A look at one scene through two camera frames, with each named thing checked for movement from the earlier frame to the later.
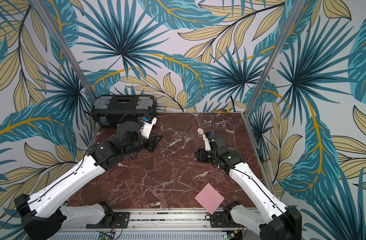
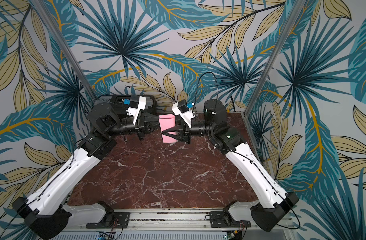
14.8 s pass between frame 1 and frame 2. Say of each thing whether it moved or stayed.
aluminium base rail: stayed
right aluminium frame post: stayed
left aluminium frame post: stayed
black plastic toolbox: stayed
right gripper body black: moved
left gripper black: moved
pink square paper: moved
